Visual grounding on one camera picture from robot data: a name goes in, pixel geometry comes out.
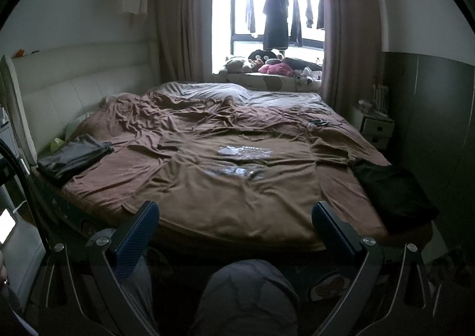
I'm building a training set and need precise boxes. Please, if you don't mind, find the brown printed t-shirt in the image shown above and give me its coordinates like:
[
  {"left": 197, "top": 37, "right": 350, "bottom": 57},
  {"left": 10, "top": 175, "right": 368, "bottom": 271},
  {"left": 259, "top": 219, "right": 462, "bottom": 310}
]
[{"left": 124, "top": 134, "right": 348, "bottom": 244}]

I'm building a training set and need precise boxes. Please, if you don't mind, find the dark grey folded garment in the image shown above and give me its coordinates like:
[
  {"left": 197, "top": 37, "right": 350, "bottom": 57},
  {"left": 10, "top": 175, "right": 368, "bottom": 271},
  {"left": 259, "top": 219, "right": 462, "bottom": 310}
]
[{"left": 37, "top": 134, "right": 113, "bottom": 183}]

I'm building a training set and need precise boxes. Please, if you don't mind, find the green tissue pack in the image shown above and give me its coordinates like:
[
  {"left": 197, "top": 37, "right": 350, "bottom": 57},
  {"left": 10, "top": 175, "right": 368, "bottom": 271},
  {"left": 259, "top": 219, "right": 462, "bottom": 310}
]
[{"left": 49, "top": 137, "right": 64, "bottom": 153}]

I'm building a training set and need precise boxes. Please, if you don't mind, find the white bedside table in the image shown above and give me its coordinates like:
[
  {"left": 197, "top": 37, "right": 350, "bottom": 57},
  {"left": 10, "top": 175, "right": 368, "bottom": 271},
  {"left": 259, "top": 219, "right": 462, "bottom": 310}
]
[{"left": 348, "top": 106, "right": 395, "bottom": 150}]

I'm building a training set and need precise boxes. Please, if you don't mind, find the brown bed sheet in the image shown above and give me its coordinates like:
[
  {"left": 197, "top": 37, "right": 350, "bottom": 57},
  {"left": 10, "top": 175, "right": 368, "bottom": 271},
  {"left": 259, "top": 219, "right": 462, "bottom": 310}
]
[{"left": 61, "top": 95, "right": 387, "bottom": 239}]

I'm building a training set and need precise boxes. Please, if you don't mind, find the dark wardrobe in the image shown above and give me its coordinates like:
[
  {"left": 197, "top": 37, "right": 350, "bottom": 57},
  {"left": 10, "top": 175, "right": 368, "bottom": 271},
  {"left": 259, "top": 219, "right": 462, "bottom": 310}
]
[{"left": 384, "top": 52, "right": 474, "bottom": 232}]

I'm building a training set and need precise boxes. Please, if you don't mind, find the white padded headboard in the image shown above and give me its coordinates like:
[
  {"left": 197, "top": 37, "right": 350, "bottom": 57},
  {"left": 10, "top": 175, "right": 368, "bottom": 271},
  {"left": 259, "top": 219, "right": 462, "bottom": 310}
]
[{"left": 1, "top": 42, "right": 159, "bottom": 165}]

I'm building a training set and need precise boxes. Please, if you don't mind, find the pink plush toy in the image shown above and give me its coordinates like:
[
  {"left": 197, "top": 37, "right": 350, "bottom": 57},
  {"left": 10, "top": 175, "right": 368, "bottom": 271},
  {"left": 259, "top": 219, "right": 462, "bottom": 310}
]
[{"left": 259, "top": 63, "right": 295, "bottom": 77}]

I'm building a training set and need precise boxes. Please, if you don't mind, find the right beige curtain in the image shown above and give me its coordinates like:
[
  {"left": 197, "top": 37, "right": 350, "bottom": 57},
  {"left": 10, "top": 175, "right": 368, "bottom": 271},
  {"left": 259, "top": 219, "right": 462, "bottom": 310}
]
[{"left": 321, "top": 0, "right": 382, "bottom": 117}]

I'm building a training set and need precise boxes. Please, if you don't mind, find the beige curtain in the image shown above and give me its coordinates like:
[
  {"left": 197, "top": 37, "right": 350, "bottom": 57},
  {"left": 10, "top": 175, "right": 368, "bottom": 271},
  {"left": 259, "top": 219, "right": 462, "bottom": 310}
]
[
  {"left": 155, "top": 0, "right": 203, "bottom": 82},
  {"left": 321, "top": 0, "right": 382, "bottom": 117}
]

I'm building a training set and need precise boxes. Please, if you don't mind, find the grey plush toy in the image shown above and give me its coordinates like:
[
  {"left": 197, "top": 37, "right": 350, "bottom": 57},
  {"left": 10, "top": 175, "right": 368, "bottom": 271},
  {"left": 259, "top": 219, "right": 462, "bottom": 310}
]
[{"left": 225, "top": 56, "right": 255, "bottom": 74}]

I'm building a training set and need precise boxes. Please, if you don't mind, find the dark hanging coat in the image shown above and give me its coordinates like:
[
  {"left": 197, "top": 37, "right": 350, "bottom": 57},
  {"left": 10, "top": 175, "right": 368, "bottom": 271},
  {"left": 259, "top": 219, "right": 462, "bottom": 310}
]
[{"left": 263, "top": 0, "right": 289, "bottom": 51}]

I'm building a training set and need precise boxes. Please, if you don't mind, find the left beige curtain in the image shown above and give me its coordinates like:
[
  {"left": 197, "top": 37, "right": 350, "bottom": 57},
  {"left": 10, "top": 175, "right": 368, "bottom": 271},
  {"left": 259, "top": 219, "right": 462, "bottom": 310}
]
[{"left": 155, "top": 0, "right": 203, "bottom": 82}]

